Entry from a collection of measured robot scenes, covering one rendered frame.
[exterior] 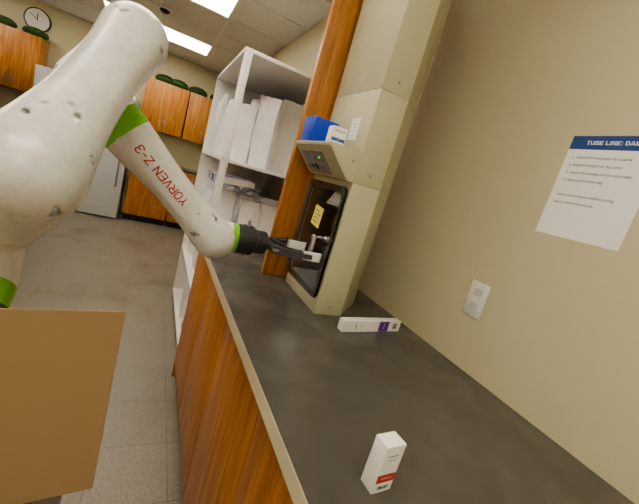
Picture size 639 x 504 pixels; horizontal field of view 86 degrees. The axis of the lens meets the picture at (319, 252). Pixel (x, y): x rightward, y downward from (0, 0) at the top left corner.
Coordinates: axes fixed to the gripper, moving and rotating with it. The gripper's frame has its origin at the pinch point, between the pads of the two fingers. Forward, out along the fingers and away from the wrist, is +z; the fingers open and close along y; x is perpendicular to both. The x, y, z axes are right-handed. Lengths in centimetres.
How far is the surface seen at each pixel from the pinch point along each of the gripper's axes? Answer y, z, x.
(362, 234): -5.3, 15.2, -10.7
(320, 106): 32, 2, -52
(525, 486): -77, 21, 20
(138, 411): 63, -38, 115
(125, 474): 25, -41, 115
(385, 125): -5.2, 11.0, -46.6
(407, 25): -5, 8, -75
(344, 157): -5.2, 0.0, -33.1
